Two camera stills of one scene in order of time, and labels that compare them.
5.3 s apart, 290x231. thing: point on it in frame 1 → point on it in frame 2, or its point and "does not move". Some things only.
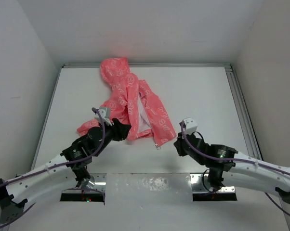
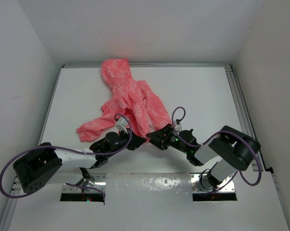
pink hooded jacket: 132,100 does not move
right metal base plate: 197,186 does not move
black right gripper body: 181,152 → 172,140
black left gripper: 119,130 → 135,141
